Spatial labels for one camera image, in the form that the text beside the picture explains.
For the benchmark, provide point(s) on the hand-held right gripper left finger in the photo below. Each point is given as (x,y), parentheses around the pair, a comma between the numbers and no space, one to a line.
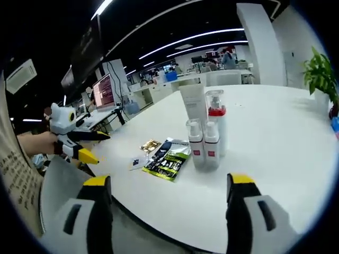
(90,211)

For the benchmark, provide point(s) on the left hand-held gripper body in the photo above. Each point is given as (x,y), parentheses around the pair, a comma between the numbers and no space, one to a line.
(62,119)

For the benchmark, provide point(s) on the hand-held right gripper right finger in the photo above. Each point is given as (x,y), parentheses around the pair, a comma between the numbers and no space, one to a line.
(250,211)

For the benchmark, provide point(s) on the small white spray bottle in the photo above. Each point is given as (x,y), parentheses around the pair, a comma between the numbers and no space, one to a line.
(197,150)
(212,148)

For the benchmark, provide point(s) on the white pump bottle red collar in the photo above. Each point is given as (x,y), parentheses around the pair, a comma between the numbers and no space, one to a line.
(222,127)

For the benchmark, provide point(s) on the white skincare tube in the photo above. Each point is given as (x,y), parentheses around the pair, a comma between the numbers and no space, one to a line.
(193,100)

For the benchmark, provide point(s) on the blue storage bin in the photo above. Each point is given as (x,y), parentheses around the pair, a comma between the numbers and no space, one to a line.
(170,77)

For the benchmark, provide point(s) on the blue pink bottle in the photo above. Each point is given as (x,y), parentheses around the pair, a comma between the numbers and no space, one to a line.
(335,129)

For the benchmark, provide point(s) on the person's left hand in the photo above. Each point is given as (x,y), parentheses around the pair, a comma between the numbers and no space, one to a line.
(47,143)

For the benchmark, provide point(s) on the white side desk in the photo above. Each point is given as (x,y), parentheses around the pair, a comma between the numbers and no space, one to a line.
(98,117)

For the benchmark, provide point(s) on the monitor with red screen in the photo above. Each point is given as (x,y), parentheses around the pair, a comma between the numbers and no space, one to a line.
(104,91)

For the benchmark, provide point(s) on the blue water jug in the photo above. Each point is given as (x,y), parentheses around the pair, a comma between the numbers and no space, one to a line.
(132,108)

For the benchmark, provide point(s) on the clear sachet blue print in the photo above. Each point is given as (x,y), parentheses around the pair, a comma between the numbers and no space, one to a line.
(136,162)

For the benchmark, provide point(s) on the person's beige printed shirt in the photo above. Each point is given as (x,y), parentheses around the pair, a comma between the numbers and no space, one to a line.
(16,172)

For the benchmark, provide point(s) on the ceiling air conditioner unit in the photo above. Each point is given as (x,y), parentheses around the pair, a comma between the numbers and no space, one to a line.
(21,75)

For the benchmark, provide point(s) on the gold foil sachet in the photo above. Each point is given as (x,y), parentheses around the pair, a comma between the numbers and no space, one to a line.
(150,145)

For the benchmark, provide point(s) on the dark hanging screen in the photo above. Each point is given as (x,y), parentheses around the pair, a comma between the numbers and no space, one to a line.
(87,47)

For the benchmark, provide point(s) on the white counter cabinets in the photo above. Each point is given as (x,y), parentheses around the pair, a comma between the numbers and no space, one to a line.
(159,92)

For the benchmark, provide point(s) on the green black sachet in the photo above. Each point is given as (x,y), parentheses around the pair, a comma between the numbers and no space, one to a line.
(169,161)

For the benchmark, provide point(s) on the dark red object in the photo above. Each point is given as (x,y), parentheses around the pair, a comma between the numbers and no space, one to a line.
(334,109)

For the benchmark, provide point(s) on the white plant pot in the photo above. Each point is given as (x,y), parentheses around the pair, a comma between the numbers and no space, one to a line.
(321,98)

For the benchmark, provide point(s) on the white office chair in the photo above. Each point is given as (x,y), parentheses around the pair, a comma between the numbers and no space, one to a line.
(223,78)

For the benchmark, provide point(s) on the green potted plant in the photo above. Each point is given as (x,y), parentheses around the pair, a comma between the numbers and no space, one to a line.
(320,74)

